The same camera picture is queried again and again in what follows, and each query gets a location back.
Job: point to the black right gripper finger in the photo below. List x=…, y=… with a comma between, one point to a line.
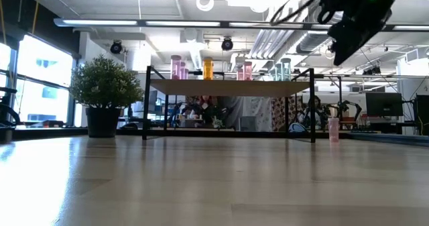
x=348, y=41

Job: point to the red medicine bottle white cap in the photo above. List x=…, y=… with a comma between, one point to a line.
x=333, y=129
x=239, y=75
x=248, y=71

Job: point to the orange medicine bottle white cap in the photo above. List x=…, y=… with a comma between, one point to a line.
x=207, y=68

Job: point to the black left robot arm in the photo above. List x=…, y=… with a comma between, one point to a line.
x=5, y=135

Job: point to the long LED light bar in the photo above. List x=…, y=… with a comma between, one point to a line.
x=100, y=22

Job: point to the black computer monitor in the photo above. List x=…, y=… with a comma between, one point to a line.
x=383, y=104
x=423, y=112

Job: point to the person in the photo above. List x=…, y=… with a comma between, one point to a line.
x=320, y=113
x=202, y=105

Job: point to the dark office desk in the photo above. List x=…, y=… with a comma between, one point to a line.
x=385, y=127

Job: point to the green artificial potted plant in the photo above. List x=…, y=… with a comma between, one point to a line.
x=106, y=85

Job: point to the large bright window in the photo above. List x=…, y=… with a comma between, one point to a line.
x=43, y=68

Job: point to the patterned hanging cloth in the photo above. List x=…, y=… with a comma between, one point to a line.
x=279, y=113

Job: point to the grey hanging cloth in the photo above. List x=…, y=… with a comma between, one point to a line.
x=254, y=113

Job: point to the silver ventilation duct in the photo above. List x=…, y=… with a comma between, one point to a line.
x=310, y=41

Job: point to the wooden shelf black metal frame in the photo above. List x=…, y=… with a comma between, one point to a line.
x=218, y=88

